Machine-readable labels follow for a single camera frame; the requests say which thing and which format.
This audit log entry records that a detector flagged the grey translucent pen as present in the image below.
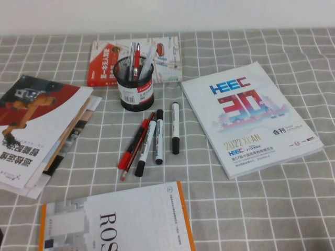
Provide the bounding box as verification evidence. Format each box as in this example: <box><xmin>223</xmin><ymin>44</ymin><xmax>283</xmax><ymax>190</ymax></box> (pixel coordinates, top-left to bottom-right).
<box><xmin>128</xmin><ymin>42</ymin><xmax>137</xmax><ymax>82</ymax></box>

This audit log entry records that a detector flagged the black mesh pen holder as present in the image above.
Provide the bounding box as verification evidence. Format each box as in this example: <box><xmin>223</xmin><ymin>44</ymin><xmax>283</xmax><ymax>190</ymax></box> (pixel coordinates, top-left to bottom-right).
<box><xmin>116</xmin><ymin>56</ymin><xmax>155</xmax><ymax>113</ymax></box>

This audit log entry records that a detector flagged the white translucent pen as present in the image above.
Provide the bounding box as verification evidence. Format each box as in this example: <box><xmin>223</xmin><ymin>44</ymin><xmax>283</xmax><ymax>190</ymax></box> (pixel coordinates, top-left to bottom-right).
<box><xmin>138</xmin><ymin>43</ymin><xmax>157</xmax><ymax>79</ymax></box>

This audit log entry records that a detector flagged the red gel pen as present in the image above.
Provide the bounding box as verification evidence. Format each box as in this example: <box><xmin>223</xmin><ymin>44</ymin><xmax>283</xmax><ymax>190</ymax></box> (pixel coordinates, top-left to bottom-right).
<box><xmin>133</xmin><ymin>43</ymin><xmax>141</xmax><ymax>82</ymax></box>

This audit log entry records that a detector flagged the white whiteboard marker black cap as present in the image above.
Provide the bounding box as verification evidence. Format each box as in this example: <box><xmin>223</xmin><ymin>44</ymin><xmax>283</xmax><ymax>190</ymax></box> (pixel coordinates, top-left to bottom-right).
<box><xmin>154</xmin><ymin>109</ymin><xmax>165</xmax><ymax>166</ymax></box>
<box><xmin>134</xmin><ymin>120</ymin><xmax>157</xmax><ymax>178</ymax></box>
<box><xmin>171</xmin><ymin>101</ymin><xmax>181</xmax><ymax>155</ymax></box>

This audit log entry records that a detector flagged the red and black marker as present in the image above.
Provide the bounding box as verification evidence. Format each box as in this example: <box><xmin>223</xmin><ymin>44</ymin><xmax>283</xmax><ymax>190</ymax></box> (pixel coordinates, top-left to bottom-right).
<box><xmin>117</xmin><ymin>118</ymin><xmax>150</xmax><ymax>169</ymax></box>

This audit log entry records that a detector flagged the photo-covered brochure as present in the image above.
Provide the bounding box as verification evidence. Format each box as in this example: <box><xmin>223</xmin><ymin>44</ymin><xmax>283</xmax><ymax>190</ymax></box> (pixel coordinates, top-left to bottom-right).
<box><xmin>25</xmin><ymin>95</ymin><xmax>103</xmax><ymax>189</ymax></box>

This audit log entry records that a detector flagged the white HEEC catalogue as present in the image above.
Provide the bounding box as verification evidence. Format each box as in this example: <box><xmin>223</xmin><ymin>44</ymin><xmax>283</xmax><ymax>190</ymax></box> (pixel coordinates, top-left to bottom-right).
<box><xmin>180</xmin><ymin>61</ymin><xmax>326</xmax><ymax>180</ymax></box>

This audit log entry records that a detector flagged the red and map-print book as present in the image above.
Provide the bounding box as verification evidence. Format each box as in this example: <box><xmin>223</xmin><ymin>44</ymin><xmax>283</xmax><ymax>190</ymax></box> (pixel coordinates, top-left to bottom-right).
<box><xmin>86</xmin><ymin>36</ymin><xmax>183</xmax><ymax>88</ymax></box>

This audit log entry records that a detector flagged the tan-edged booklet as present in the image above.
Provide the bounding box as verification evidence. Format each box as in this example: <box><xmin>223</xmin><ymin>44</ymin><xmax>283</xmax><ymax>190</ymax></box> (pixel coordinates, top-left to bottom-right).
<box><xmin>41</xmin><ymin>96</ymin><xmax>92</xmax><ymax>173</ymax></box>

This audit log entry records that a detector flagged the white orange-edged ROS book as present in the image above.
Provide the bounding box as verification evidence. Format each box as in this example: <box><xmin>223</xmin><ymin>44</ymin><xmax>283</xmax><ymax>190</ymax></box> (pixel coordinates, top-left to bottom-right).
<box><xmin>38</xmin><ymin>180</ymin><xmax>197</xmax><ymax>251</ymax></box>

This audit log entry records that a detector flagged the grey white-grid tablecloth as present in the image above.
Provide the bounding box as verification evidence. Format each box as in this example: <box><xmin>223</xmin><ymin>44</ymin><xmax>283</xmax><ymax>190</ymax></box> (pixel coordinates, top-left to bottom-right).
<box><xmin>0</xmin><ymin>26</ymin><xmax>335</xmax><ymax>251</ymax></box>

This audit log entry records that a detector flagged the brochure with orange robot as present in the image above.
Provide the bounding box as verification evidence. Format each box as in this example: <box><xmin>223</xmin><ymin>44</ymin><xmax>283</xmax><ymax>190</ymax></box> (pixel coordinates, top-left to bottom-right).
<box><xmin>0</xmin><ymin>75</ymin><xmax>94</xmax><ymax>189</ymax></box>

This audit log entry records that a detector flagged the plain white brochure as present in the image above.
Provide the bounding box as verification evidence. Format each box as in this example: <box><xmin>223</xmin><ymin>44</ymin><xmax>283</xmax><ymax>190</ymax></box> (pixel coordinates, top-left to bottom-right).
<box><xmin>0</xmin><ymin>169</ymin><xmax>53</xmax><ymax>201</ymax></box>

